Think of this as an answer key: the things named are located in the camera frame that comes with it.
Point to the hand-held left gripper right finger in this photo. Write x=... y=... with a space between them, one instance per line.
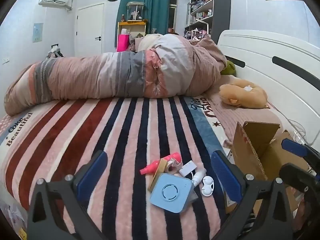
x=225 y=176

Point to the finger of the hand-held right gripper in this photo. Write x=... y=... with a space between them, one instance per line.
x=293 y=147
x=295 y=175

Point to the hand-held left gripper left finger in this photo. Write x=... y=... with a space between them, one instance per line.
x=92 y=176

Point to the white contact lens case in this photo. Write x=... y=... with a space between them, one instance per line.
x=207 y=186

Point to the white charger plug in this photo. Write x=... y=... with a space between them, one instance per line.
x=198 y=177

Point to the brown cardboard box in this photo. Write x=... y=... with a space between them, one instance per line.
x=250 y=150

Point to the roll of tape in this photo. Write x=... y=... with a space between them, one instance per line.
x=174 y=166

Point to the blue square speaker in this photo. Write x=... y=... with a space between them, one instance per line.
x=170 y=195

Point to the pink plastic bottle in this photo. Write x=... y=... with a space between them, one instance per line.
x=152 y=167

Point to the pink ribbed pillow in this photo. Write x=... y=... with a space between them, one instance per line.
x=240 y=121

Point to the white bed headboard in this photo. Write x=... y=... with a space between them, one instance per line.
x=275 y=80

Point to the orange plush toy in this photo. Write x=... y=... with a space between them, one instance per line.
x=240 y=93

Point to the clear plastic bag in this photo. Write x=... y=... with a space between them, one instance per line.
x=12 y=217

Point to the green plush toy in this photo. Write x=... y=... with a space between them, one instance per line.
x=228 y=68

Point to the pink and grey quilt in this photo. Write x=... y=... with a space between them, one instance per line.
x=112 y=75

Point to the black and white bag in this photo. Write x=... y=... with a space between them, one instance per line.
x=54 y=51

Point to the pink paper bag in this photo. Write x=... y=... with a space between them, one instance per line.
x=123 y=42

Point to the cream cushion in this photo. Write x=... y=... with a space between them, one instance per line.
x=147 y=42

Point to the white door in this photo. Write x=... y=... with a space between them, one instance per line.
x=88 y=30

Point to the yellow rack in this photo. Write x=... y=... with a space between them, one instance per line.
x=131 y=24

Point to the dark shelving unit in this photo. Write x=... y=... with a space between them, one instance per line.
x=220 y=5

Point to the glass display case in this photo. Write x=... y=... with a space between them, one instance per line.
x=135 y=11

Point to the teal curtain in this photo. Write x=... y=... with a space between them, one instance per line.
x=150 y=7

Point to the white wall socket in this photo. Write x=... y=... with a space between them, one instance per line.
x=6 y=60

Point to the light blue wall poster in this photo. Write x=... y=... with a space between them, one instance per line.
x=37 y=32

